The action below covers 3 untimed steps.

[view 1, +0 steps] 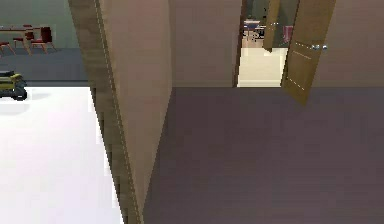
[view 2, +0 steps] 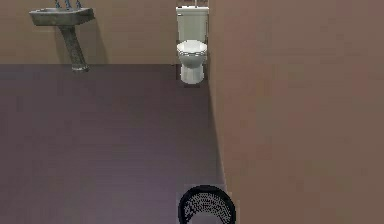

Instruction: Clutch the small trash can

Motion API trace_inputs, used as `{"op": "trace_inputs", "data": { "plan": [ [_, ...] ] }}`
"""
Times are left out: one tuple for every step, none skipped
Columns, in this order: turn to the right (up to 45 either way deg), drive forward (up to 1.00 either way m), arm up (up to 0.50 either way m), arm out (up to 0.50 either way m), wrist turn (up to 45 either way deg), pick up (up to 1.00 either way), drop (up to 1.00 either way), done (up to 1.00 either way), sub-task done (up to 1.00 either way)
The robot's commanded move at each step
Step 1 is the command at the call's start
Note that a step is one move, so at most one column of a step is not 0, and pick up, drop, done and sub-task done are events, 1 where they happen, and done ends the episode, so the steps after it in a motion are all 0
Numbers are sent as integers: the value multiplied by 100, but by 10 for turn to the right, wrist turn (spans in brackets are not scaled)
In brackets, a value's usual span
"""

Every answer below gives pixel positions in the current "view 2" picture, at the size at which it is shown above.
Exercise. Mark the black mesh trash can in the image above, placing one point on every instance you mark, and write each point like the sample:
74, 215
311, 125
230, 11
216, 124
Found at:
206, 205

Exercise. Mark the white toilet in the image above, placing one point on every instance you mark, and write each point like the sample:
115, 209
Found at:
192, 50

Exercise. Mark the grey pedestal sink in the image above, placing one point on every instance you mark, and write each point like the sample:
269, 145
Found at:
63, 16

